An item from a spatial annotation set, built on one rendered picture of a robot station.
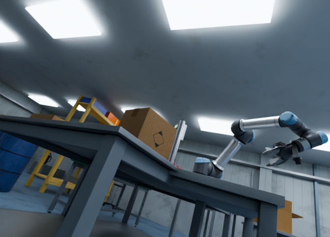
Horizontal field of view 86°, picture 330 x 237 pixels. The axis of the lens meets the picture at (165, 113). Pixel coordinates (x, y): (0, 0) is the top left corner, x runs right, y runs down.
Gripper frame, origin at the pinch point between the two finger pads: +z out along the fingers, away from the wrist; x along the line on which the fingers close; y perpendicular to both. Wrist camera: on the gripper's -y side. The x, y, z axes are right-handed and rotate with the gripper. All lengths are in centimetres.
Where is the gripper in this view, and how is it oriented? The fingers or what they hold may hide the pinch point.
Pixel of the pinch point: (266, 160)
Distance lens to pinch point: 122.0
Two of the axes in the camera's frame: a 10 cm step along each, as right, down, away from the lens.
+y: 0.0, -2.1, 9.8
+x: -3.8, -9.0, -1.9
